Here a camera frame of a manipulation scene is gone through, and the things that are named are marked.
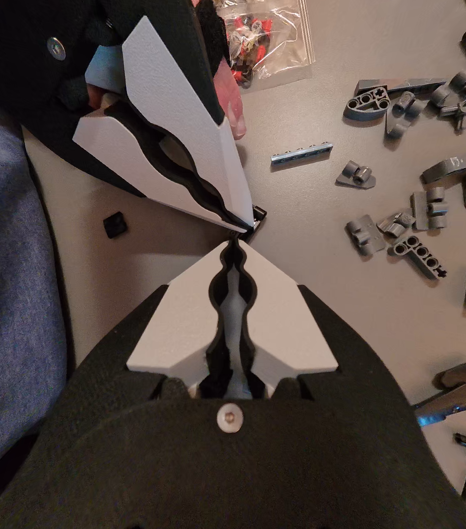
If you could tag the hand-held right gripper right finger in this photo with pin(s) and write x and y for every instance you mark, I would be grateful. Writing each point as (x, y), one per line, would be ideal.
(286, 326)

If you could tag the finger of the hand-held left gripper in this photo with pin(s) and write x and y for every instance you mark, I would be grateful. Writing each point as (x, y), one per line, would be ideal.
(167, 82)
(121, 157)

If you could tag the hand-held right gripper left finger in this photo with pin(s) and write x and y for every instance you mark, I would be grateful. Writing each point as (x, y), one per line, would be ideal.
(175, 326)

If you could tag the black plate assembly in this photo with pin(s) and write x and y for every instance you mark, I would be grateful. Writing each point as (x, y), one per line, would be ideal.
(260, 215)

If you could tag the grey studded lego plate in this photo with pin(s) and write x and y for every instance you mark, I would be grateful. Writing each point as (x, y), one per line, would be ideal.
(301, 154)

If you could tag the pile of black lego pieces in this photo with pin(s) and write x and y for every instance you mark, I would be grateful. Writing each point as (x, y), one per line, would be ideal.
(460, 396)

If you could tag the person's left hand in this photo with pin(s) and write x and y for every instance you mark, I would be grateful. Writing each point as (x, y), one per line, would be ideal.
(231, 97)

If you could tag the zip bag of red pins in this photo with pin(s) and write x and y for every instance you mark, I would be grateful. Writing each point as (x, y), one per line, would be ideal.
(253, 41)

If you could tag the pile of dark grey pieces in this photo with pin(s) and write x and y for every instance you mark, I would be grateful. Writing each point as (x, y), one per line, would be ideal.
(419, 252)

